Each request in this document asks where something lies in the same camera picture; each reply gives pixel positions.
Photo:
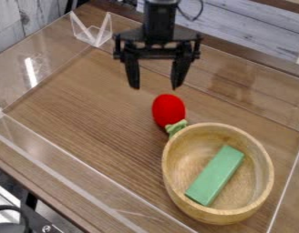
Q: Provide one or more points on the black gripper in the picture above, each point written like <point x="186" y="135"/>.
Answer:
<point x="134" y="45"/>

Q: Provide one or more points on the red plush strawberry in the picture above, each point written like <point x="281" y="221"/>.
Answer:
<point x="169" y="113"/>

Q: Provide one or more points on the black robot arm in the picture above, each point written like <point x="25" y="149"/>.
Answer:
<point x="159" y="13"/>

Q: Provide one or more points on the wooden oval bowl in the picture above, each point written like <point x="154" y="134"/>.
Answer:
<point x="187" y="154"/>

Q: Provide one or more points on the green rectangular block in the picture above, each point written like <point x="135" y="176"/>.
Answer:
<point x="214" y="176"/>

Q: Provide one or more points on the clear acrylic corner bracket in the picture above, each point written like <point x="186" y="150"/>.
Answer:
<point x="92" y="35"/>

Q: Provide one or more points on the black metal table mount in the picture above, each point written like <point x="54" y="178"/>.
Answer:
<point x="39" y="224"/>

